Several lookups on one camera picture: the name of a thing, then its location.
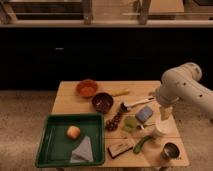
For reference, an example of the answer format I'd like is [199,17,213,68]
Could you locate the green pepper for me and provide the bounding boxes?
[133,135,152,154]

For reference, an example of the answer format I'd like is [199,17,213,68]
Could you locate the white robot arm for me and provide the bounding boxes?
[155,62,213,120]

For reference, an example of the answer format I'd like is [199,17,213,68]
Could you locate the dark purple bowl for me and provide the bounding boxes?
[92,92,114,114]

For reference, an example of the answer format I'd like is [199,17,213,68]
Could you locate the orange bowl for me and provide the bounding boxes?
[76,79,98,98]

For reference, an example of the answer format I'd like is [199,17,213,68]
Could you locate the white round container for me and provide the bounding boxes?
[152,120,174,138]

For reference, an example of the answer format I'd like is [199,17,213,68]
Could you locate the blue sponge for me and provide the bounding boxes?
[135,106,153,123]

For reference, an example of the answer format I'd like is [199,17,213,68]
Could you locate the green plastic cup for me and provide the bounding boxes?
[122,116,137,133]

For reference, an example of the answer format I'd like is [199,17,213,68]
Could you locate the metal cup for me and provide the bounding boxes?
[161,142,180,160]

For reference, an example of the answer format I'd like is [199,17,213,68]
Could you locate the yellow corn cob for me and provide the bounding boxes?
[112,89,130,97]

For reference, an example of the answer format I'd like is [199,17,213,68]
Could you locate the bunch of dark grapes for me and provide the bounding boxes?
[105,113,123,131]

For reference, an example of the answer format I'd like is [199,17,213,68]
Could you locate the grey folded cloth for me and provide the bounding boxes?
[70,136,94,163]

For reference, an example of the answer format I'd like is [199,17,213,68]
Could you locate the orange round fruit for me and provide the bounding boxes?
[67,126,81,139]

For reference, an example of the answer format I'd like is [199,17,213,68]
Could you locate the green plastic tray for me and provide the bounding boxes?
[35,113,105,168]

